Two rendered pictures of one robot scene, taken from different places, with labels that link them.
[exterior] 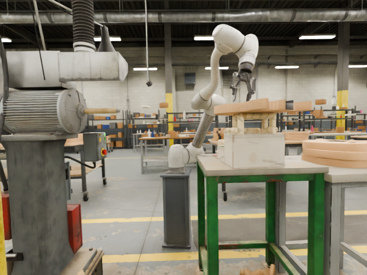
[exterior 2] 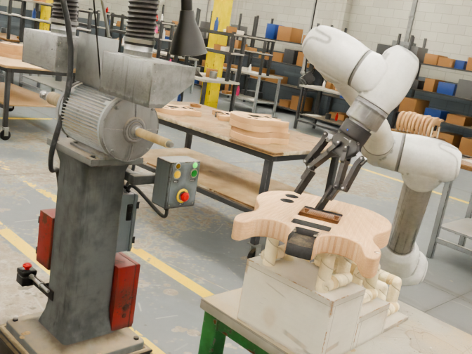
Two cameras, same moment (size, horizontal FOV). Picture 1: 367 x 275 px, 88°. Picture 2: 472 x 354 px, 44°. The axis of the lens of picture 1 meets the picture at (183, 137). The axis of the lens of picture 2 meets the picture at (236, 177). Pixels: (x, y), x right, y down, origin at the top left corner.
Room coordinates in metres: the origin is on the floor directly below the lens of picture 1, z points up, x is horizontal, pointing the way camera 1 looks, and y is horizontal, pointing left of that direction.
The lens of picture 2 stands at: (-0.10, -1.20, 1.65)
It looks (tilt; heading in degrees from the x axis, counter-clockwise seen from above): 14 degrees down; 45
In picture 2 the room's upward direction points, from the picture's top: 9 degrees clockwise
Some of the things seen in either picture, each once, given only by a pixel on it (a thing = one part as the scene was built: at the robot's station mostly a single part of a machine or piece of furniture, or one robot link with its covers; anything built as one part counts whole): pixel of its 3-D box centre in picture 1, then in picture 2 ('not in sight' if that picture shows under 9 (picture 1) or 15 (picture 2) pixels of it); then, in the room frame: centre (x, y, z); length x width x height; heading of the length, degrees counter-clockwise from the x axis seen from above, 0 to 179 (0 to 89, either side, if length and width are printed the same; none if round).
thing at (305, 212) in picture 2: not in sight; (319, 219); (1.03, -0.37, 1.24); 0.10 x 0.05 x 0.03; 119
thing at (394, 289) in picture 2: not in sight; (392, 296); (1.38, -0.43, 0.99); 0.03 x 0.03 x 0.09
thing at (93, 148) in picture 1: (84, 150); (160, 184); (1.36, 0.71, 0.99); 0.24 x 0.21 x 0.26; 91
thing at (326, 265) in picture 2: (272, 124); (325, 272); (0.98, -0.46, 1.15); 0.03 x 0.03 x 0.09
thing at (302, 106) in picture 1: (299, 106); (362, 258); (0.94, -0.57, 1.23); 0.10 x 0.07 x 0.04; 29
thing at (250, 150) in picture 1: (252, 149); (299, 303); (1.02, -0.37, 1.02); 0.27 x 0.15 x 0.17; 95
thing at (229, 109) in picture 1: (253, 108); (316, 224); (1.02, -0.38, 1.23); 0.40 x 0.35 x 0.04; 29
